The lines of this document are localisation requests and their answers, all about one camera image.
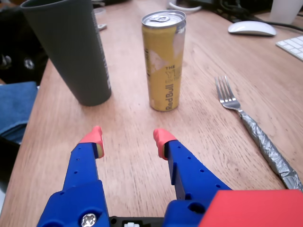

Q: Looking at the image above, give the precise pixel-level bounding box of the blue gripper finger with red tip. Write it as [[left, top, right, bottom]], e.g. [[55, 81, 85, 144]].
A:
[[36, 126, 110, 227], [153, 128, 232, 227]]

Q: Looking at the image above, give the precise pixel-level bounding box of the yellow Red Bull can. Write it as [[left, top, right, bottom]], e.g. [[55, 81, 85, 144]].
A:
[[141, 10, 187, 112]]

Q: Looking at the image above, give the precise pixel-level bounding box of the blue cloth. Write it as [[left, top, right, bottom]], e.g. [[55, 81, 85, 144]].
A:
[[0, 81, 38, 144]]

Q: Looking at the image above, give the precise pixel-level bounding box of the dark grey tall cup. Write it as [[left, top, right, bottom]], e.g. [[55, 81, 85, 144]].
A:
[[20, 0, 112, 106]]

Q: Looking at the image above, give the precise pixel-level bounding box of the black object with metal bolts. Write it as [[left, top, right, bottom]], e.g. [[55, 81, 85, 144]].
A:
[[0, 7, 49, 85]]

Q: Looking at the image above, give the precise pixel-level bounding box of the white computer mouse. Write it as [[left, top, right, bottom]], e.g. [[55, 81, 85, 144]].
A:
[[228, 20, 277, 37]]

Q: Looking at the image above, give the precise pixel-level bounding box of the white keyboard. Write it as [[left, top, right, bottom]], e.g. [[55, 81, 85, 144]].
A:
[[276, 35, 303, 62]]

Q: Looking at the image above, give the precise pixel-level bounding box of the white paper cup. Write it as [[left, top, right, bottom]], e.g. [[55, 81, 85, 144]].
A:
[[269, 0, 303, 24]]

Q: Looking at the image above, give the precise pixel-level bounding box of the fork with duct-taped handle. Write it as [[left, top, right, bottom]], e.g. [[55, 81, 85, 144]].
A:
[[214, 75, 303, 192]]

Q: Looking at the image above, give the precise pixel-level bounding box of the black cable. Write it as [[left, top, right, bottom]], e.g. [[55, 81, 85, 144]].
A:
[[248, 15, 303, 32]]

